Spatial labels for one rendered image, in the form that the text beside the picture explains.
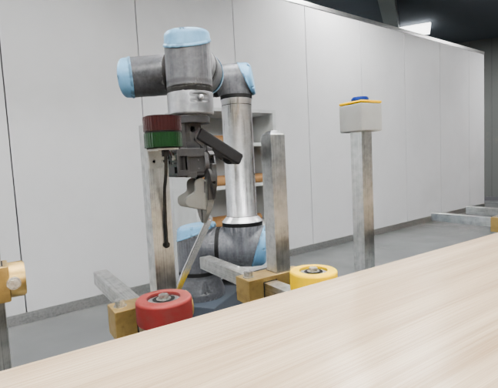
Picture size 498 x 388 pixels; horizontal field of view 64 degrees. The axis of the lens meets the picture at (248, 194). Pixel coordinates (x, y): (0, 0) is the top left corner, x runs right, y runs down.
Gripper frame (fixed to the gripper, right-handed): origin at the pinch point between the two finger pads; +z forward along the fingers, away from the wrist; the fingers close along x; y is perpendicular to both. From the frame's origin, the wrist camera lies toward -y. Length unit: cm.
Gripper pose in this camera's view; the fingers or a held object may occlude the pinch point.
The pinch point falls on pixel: (206, 215)
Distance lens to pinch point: 82.5
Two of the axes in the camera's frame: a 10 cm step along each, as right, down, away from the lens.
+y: -8.4, 0.8, -5.4
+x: 5.4, 0.4, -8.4
